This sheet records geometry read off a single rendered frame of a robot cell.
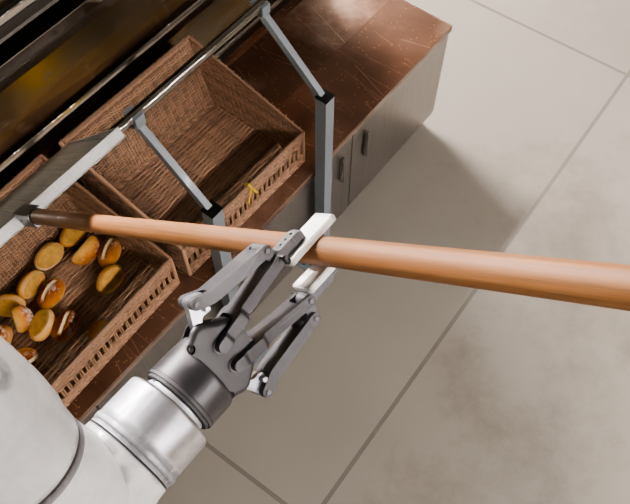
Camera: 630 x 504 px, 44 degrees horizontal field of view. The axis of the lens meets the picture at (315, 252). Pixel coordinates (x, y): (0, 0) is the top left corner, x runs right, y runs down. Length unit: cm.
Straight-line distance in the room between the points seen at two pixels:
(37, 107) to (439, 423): 165
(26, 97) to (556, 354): 197
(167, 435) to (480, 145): 285
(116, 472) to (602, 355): 252
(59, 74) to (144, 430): 172
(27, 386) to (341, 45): 242
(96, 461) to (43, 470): 6
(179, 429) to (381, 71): 226
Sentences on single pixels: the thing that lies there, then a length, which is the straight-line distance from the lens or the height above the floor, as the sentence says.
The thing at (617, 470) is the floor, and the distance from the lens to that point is 290.
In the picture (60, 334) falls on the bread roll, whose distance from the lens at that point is 230.
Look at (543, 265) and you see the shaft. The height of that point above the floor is 215.
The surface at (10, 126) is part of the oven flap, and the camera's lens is 226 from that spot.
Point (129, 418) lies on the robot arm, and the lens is 68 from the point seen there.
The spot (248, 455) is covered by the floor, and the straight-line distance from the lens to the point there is 274.
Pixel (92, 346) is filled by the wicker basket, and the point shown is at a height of 72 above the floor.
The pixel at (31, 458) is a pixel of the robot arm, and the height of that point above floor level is 209.
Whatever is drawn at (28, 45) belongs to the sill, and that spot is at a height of 118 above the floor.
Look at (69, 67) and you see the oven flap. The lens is 232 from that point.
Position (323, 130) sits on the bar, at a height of 83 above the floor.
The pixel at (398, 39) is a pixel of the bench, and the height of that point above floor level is 58.
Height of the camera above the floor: 263
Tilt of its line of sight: 60 degrees down
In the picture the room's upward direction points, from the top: straight up
